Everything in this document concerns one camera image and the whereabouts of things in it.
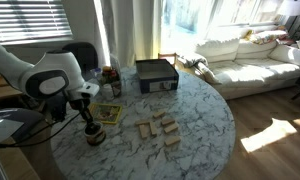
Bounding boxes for clear condiment caddy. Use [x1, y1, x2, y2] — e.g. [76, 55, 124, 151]
[95, 71, 123, 100]

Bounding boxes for dark blue cardboard box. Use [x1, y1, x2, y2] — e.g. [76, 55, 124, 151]
[135, 58, 180, 95]

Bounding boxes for wooden block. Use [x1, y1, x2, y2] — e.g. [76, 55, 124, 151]
[163, 122, 180, 135]
[161, 118, 176, 127]
[138, 124, 150, 140]
[164, 135, 182, 147]
[149, 121, 158, 136]
[152, 109, 167, 119]
[134, 119, 151, 126]

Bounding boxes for grey throw blanket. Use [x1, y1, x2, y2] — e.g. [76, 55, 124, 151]
[178, 53, 209, 69]

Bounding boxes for yellow lid jar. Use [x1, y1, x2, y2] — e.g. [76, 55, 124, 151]
[102, 65, 113, 78]

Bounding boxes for white sofa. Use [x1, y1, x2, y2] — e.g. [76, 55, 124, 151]
[178, 28, 300, 100]

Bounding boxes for yellow bordered magazine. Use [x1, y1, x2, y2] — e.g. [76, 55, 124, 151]
[88, 102, 124, 125]

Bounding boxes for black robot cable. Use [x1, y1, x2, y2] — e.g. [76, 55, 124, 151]
[0, 111, 83, 149]

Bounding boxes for dark grey chair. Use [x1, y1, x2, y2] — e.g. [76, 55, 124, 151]
[62, 41, 100, 81]

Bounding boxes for patterned throw pillow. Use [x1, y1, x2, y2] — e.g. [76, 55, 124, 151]
[248, 29, 288, 45]

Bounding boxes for wooden desk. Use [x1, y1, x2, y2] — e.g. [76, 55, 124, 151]
[0, 68, 28, 103]

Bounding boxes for white floor lamp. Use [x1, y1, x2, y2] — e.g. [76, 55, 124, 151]
[277, 0, 300, 33]

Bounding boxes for wooden chair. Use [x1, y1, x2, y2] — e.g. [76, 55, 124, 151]
[157, 52, 178, 69]

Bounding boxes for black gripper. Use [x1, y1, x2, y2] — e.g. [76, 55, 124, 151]
[68, 97, 103, 133]

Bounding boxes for grey rounded robot base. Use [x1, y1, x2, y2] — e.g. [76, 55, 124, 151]
[0, 107, 46, 145]

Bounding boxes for white window blinds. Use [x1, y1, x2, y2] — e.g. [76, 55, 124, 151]
[0, 0, 74, 46]

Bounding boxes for sheer white curtain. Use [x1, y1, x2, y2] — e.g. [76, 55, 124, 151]
[93, 0, 164, 69]

